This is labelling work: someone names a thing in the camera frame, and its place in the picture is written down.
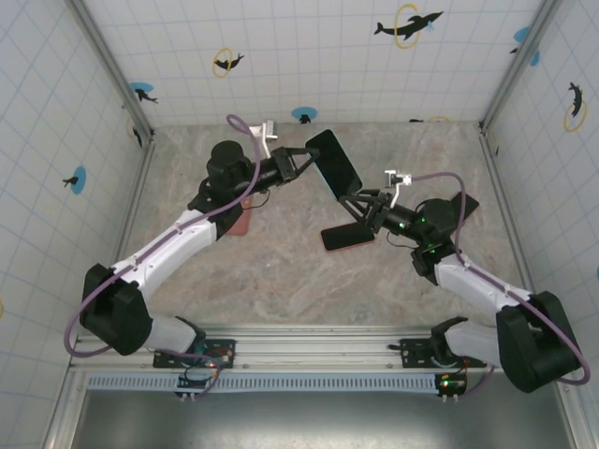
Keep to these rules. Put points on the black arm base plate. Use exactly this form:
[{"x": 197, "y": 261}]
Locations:
[
  {"x": 224, "y": 348},
  {"x": 412, "y": 348}
]

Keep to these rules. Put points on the grey metal panel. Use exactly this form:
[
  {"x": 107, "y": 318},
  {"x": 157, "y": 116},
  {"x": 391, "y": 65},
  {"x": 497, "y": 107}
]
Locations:
[{"x": 327, "y": 421}]

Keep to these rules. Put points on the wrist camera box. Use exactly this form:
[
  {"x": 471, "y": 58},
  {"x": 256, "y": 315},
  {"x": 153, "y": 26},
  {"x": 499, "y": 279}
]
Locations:
[
  {"x": 267, "y": 131},
  {"x": 395, "y": 178}
]

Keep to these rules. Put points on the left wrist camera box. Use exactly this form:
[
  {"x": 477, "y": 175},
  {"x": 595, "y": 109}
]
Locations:
[{"x": 267, "y": 131}]

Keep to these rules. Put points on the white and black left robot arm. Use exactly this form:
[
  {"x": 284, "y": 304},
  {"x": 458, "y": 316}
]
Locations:
[{"x": 164, "y": 243}]

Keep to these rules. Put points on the aluminium table side rail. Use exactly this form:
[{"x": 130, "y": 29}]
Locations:
[
  {"x": 501, "y": 187},
  {"x": 138, "y": 187}
]

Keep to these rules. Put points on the small black controller board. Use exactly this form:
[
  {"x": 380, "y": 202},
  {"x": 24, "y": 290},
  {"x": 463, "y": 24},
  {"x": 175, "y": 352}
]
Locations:
[
  {"x": 192, "y": 382},
  {"x": 451, "y": 384}
]

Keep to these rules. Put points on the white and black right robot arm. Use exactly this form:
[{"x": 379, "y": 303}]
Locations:
[{"x": 486, "y": 285}]

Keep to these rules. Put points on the aluminium frame bar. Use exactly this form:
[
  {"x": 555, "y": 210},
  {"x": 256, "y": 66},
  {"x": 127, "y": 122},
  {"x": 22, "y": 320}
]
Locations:
[
  {"x": 573, "y": 411},
  {"x": 65, "y": 411}
]

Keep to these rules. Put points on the aluminium frame post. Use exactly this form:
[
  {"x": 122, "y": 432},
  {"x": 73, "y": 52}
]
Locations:
[
  {"x": 112, "y": 68},
  {"x": 518, "y": 65}
]

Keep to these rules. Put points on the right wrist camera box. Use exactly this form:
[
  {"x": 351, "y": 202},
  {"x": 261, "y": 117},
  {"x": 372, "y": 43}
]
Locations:
[{"x": 395, "y": 178}]

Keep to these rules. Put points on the aluminium mounting rail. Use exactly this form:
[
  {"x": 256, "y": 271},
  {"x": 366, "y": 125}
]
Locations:
[{"x": 304, "y": 348}]

